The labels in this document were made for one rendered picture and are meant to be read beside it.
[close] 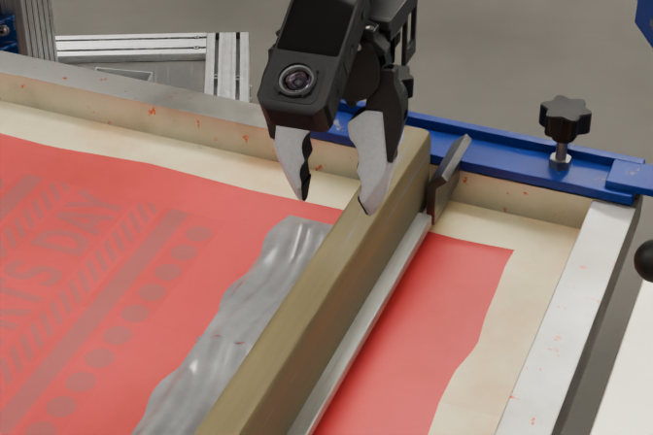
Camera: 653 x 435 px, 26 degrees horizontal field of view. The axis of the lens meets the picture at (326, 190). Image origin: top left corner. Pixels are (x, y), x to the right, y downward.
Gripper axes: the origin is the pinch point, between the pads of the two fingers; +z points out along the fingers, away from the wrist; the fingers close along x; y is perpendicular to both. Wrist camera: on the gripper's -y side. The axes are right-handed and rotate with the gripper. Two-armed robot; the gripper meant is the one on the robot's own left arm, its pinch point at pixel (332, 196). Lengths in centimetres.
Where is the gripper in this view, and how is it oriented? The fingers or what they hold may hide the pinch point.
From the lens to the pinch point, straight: 99.6
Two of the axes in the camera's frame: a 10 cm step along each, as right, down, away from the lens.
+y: 3.6, -5.2, 7.7
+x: -9.3, -2.0, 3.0
